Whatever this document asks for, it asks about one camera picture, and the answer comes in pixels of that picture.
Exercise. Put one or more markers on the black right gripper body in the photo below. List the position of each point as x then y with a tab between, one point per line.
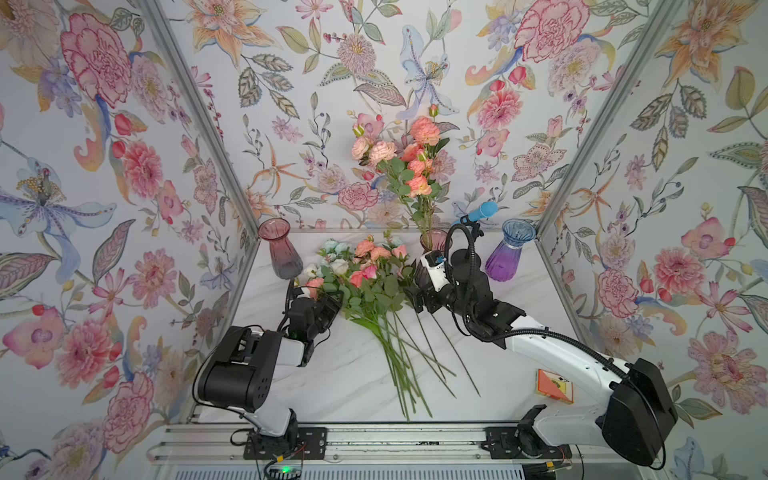
449	300

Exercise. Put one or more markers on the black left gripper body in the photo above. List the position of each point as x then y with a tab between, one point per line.
321	317

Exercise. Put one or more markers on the coral pink rose spray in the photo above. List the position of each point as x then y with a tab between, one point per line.
422	192

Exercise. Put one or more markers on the pale pink peony stem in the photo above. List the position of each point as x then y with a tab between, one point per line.
381	155

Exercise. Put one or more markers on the coral pink carnation stem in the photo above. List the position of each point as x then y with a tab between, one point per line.
426	137

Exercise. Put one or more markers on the single pink rose stem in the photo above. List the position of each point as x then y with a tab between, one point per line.
404	189

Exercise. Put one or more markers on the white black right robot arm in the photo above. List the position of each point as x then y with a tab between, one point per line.
632	412

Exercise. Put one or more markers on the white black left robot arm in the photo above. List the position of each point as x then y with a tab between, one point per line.
238	374

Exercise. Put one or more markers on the blue purple glass vase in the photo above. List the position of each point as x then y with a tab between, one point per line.
502	264

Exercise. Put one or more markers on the pink ribbed glass vase left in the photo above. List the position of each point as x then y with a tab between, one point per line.
285	260

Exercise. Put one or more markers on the pink ribbed glass vase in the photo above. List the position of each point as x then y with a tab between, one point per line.
435	239
285	260

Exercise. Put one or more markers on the pink ribbed glass vase centre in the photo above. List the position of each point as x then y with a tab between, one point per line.
435	239

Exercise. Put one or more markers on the bunch of artificial flowers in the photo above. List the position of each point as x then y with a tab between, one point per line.
374	279

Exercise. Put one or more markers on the blue microphone on black stand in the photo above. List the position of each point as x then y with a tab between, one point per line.
472	219

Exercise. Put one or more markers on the orange pink card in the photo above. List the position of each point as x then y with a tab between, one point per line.
554	386

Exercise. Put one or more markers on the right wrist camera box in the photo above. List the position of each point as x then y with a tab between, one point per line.
434	263

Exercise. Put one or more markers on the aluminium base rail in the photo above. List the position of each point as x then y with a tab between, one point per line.
382	451

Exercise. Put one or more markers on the left corner aluminium post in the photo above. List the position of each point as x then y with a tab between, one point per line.
163	35

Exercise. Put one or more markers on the corner aluminium post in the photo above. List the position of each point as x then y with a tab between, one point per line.
659	19
163	35

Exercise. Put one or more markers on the right corner aluminium post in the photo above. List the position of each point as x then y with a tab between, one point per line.
659	19

